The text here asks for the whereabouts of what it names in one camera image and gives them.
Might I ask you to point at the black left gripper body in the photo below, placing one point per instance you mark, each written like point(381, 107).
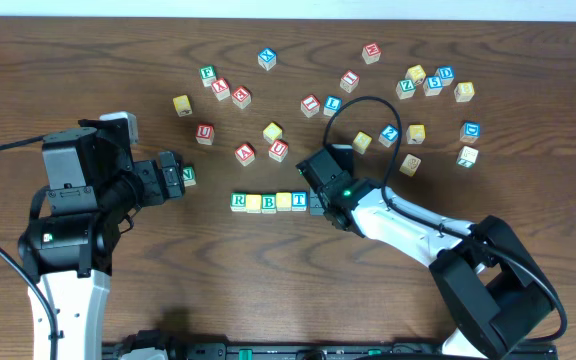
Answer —
point(169, 175)

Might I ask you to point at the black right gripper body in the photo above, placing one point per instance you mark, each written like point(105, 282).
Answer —
point(318, 187)

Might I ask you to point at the blue T block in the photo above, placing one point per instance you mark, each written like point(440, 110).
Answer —
point(299, 201)

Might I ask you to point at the green B block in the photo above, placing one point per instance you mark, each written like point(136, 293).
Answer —
point(268, 204)

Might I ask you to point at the green R block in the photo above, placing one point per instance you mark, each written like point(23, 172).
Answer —
point(238, 202)

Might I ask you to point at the yellow O block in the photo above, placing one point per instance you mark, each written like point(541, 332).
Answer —
point(253, 203)

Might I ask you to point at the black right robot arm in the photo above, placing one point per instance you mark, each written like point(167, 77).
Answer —
point(492, 287)

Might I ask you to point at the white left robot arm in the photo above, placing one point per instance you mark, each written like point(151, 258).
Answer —
point(94, 186)

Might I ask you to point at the green N block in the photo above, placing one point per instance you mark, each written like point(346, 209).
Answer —
point(189, 176)

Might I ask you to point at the red U block left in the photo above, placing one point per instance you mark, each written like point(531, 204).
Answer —
point(205, 134)

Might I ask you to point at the red u block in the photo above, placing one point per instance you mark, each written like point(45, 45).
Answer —
point(205, 134)
point(278, 150)

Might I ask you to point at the red U block centre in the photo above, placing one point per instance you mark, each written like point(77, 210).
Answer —
point(278, 150)

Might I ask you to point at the red A block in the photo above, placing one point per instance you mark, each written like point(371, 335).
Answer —
point(245, 154)

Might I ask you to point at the yellow S block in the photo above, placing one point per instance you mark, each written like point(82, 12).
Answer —
point(361, 142)

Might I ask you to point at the blue 2 block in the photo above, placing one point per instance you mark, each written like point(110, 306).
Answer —
point(389, 136)

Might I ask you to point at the red I block beside L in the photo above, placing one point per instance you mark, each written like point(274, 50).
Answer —
point(310, 105)

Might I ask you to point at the yellow snail picture block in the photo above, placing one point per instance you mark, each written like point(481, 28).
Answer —
point(410, 165)

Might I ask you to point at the blue L block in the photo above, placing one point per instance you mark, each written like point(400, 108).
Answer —
point(332, 105)

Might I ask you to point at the red X block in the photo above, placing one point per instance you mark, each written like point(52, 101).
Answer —
point(221, 89)

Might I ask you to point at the red E block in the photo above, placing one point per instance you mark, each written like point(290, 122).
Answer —
point(241, 97)

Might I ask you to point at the green F block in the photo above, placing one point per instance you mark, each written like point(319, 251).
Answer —
point(208, 75)

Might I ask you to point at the yellow K block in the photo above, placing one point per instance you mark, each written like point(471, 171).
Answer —
point(415, 134)

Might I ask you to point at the red I block upper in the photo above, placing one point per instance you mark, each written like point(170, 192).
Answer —
point(349, 81)

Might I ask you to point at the green Z block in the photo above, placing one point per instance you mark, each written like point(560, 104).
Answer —
point(405, 89)

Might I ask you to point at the green 7 block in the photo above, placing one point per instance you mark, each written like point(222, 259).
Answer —
point(467, 157)

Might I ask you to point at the blue X block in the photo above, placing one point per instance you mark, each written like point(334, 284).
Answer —
point(267, 59)

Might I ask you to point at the red block far top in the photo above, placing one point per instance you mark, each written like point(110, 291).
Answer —
point(371, 53)

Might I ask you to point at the yellow ball picture block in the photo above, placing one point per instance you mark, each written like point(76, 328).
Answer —
point(416, 74)

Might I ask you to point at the blue 5 block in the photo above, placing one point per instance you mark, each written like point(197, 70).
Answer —
point(432, 86)

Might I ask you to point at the blue D block right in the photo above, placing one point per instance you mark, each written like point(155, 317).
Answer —
point(470, 132)

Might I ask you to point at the blue d block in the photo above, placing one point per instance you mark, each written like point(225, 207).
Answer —
point(445, 74)
point(470, 132)

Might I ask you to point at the blue D block upper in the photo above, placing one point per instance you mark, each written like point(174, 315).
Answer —
point(445, 74)

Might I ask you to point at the yellow 8 block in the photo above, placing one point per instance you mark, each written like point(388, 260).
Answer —
point(464, 92)

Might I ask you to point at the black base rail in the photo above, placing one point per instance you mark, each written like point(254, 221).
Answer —
point(221, 351)

